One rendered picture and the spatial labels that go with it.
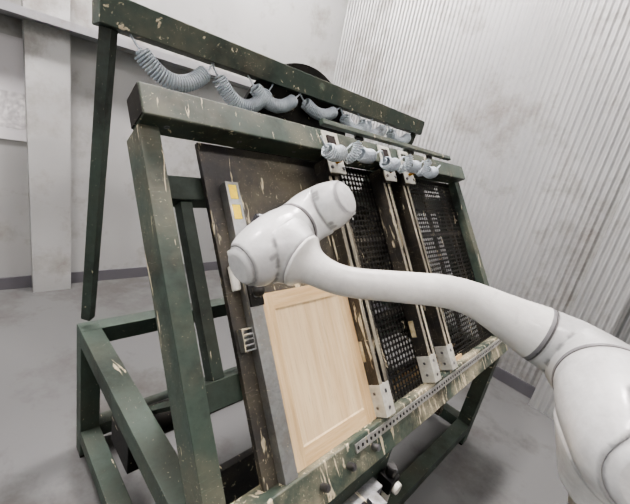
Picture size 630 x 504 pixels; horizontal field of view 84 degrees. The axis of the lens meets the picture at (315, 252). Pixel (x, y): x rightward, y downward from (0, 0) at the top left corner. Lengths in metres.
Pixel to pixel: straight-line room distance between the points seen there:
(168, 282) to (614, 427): 0.90
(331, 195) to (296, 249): 0.15
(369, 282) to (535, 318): 0.28
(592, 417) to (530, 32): 3.91
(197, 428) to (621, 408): 0.85
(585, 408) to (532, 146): 3.48
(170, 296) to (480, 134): 3.59
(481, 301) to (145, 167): 0.90
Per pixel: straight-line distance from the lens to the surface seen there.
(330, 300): 1.39
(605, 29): 4.06
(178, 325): 1.00
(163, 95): 1.18
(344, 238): 1.44
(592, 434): 0.53
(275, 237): 0.59
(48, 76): 3.93
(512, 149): 3.96
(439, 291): 0.65
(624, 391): 0.55
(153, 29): 1.62
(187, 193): 1.21
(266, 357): 1.14
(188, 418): 1.02
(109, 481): 2.19
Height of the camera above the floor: 1.85
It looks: 16 degrees down
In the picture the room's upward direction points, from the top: 12 degrees clockwise
